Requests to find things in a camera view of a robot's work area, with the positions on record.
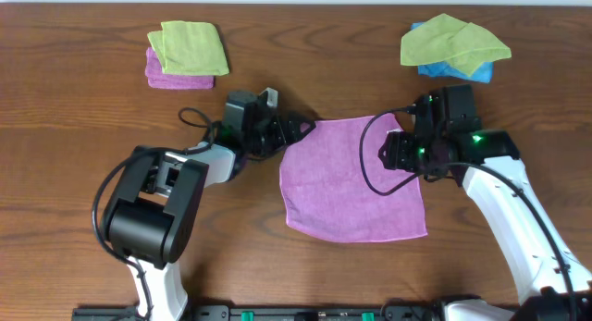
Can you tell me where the large purple microfiber cloth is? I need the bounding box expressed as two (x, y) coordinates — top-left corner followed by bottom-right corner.
(279, 115), (427, 243)

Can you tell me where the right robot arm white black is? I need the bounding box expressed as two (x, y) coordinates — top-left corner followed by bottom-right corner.
(378, 130), (591, 320)

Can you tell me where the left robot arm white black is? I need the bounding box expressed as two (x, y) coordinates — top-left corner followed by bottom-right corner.
(92, 112), (315, 320)

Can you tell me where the blue cloth right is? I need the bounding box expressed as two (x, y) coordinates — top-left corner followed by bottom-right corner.
(401, 22), (499, 83)

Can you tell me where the crumpled green cloth right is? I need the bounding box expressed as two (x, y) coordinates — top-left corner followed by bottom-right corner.
(400, 14), (512, 76)

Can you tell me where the folded green cloth left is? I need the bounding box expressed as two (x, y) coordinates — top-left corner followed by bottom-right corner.
(147, 20), (229, 76)

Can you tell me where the folded purple cloth left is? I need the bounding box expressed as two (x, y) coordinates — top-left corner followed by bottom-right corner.
(144, 47), (215, 90)

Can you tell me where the black right camera cable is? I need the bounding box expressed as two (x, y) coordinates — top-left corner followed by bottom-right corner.
(358, 105), (425, 197)

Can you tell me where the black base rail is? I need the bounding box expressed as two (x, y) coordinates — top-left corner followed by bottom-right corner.
(70, 303), (444, 321)

